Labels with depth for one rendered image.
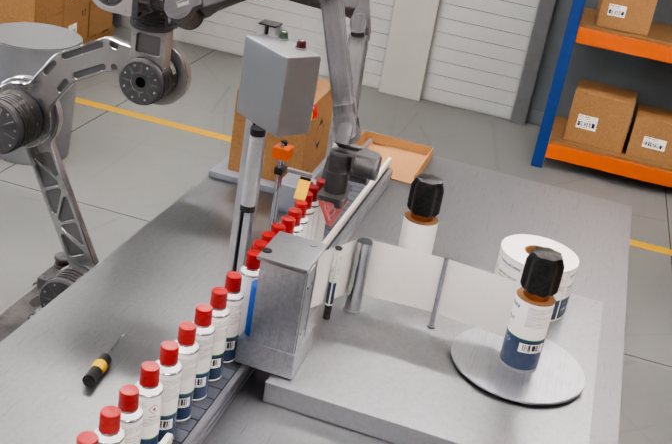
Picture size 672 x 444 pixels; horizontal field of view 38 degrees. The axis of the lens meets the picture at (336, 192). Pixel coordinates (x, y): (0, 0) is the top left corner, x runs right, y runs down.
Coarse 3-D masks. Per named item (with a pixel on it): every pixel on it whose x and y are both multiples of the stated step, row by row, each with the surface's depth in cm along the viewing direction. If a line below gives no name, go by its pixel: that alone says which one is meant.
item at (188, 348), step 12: (180, 324) 182; (192, 324) 183; (180, 336) 182; (192, 336) 182; (180, 348) 182; (192, 348) 183; (180, 360) 182; (192, 360) 183; (192, 372) 185; (180, 384) 185; (192, 384) 186; (180, 396) 186; (192, 396) 188; (180, 408) 187; (180, 420) 188
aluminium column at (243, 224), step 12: (264, 24) 227; (276, 24) 228; (264, 144) 241; (240, 168) 242; (240, 180) 243; (240, 192) 244; (240, 216) 247; (252, 216) 249; (240, 228) 249; (252, 228) 250; (240, 240) 249; (240, 252) 250; (228, 264) 252; (240, 264) 251
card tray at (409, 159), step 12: (372, 132) 359; (360, 144) 356; (372, 144) 358; (384, 144) 359; (396, 144) 358; (408, 144) 357; (420, 144) 355; (384, 156) 349; (396, 156) 350; (408, 156) 352; (420, 156) 354; (396, 168) 340; (408, 168) 342; (420, 168) 335; (396, 180) 330; (408, 180) 332
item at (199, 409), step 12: (360, 192) 304; (348, 204) 294; (360, 204) 296; (228, 372) 206; (216, 384) 202; (216, 396) 198; (192, 408) 193; (204, 408) 194; (192, 420) 190; (180, 432) 186
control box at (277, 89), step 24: (264, 48) 220; (288, 48) 221; (264, 72) 221; (288, 72) 216; (312, 72) 220; (240, 96) 230; (264, 96) 223; (288, 96) 219; (312, 96) 223; (264, 120) 224; (288, 120) 222
